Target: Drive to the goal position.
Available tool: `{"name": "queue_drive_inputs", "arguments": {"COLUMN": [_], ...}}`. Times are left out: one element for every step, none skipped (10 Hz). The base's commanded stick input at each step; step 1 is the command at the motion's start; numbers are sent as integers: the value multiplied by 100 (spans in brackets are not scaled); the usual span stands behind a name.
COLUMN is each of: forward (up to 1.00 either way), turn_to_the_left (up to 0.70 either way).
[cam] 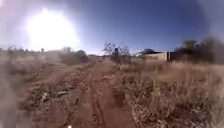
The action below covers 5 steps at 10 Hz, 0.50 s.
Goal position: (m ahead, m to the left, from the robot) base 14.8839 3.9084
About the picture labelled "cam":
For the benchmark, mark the dry yellow grass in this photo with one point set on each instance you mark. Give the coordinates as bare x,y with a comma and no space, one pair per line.
173,90

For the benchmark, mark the dark green bushes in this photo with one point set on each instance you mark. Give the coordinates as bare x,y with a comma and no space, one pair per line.
74,56

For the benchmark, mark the red dirt track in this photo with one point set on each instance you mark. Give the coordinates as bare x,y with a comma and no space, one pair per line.
100,100

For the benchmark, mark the bare thin bush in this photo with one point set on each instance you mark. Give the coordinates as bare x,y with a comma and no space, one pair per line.
116,53

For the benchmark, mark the pale low building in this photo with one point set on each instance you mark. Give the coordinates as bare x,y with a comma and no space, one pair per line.
159,55

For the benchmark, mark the dark trees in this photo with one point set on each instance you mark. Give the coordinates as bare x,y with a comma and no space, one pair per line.
200,50

